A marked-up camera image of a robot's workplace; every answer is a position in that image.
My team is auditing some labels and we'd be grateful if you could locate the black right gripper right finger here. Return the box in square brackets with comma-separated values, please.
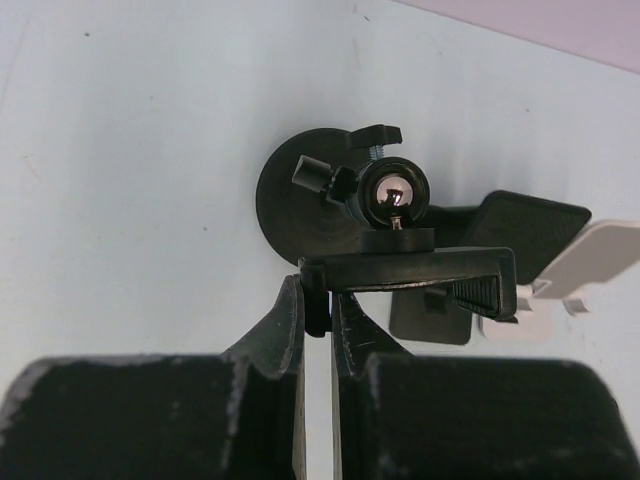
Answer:
[331, 294, 639, 479]

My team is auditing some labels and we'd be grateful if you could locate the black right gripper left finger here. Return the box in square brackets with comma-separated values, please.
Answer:
[1, 275, 306, 479]

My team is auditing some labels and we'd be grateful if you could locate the black pole phone stand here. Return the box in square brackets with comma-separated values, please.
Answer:
[256, 124, 517, 337]

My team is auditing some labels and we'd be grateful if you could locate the black folding phone stand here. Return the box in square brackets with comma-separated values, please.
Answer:
[389, 190, 592, 345]

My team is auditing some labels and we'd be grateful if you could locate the white phone stand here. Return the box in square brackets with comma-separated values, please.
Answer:
[478, 220, 639, 343]

